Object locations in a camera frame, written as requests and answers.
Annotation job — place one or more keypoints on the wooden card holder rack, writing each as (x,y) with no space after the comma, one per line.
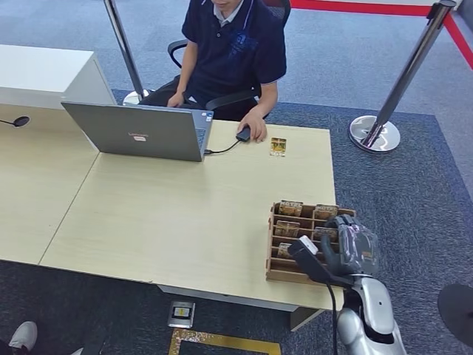
(292,267)

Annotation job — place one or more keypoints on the person's right forearm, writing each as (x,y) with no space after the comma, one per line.
(186,73)

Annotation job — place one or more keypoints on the red barrier belt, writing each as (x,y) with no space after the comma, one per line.
(460,39)
(362,7)

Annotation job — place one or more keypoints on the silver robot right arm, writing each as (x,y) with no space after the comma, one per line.
(370,313)

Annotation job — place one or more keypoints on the chrome stanchion post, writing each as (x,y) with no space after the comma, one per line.
(399,88)
(125,49)

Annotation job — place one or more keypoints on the black office chair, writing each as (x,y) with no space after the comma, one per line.
(236,100)

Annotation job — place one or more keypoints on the black round disc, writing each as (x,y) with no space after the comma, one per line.
(458,313)

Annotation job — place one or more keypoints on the gold patterned card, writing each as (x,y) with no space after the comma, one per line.
(287,228)
(283,251)
(290,207)
(277,146)
(325,211)
(325,231)

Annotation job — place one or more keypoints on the black desk microphone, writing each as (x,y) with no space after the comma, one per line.
(20,121)

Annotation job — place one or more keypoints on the metal floor socket box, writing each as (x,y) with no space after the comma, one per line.
(181,313)

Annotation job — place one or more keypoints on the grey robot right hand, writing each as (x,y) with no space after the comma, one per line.
(356,247)

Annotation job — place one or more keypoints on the black computer mouse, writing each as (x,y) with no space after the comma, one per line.
(243,134)

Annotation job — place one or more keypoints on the white cabinet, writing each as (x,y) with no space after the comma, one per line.
(44,73)

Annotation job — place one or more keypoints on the person's right hand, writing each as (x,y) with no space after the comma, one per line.
(176,100)

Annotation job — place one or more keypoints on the person's left hand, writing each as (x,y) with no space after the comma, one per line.
(256,126)

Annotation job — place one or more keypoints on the person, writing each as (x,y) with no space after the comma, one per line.
(232,54)

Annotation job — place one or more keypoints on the person's left forearm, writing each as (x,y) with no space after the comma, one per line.
(268,98)

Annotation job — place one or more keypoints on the grey laptop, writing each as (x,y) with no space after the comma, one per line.
(144,132)

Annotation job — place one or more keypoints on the yellow floor tape frame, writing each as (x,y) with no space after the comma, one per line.
(222,340)

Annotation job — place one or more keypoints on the white shoe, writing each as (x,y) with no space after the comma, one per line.
(24,335)

